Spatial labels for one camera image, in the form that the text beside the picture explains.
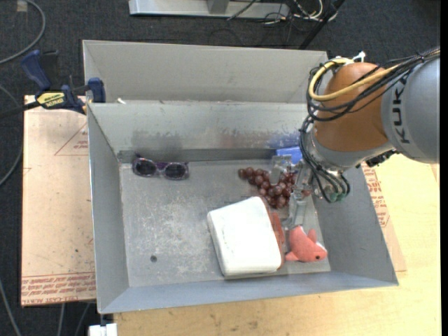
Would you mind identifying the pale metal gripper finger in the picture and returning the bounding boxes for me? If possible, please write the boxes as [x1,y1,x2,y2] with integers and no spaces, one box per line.
[269,154,294,186]
[288,195,309,232]

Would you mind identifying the orange-red flat thing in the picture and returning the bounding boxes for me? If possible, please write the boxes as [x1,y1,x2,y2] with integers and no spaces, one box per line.
[268,209,287,259]

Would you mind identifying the dark red grape bunch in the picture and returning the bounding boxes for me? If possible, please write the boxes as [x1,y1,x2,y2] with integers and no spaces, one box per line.
[237,166,312,210]

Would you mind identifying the pink toy fish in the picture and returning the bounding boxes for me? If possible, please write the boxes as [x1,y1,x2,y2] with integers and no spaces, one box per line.
[283,225,329,263]

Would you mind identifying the white box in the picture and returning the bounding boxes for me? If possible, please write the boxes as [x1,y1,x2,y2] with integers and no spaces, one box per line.
[206,195,284,277]

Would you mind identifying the purple sunglasses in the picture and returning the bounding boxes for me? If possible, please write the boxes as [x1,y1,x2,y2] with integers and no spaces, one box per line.
[132,156,190,181]

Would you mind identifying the grey metal bin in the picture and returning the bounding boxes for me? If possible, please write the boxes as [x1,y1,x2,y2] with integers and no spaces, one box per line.
[82,39,400,315]

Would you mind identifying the brown cardboard board red print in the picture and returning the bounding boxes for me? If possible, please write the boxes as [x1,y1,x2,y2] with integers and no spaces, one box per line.
[20,94,408,308]

